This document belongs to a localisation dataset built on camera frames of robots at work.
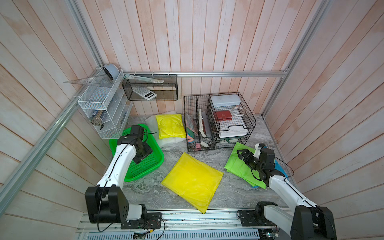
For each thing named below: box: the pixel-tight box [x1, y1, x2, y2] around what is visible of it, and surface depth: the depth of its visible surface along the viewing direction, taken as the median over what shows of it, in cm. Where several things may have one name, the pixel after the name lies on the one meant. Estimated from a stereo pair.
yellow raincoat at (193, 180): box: [161, 152, 224, 215], surface depth 87 cm
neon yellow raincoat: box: [155, 114, 187, 140], surface depth 107 cm
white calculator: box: [132, 87, 157, 101], surface depth 99 cm
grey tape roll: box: [103, 63, 120, 80], surface depth 85 cm
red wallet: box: [215, 110, 233, 121], surface depth 92 cm
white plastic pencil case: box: [210, 94, 242, 107], surface depth 101 cm
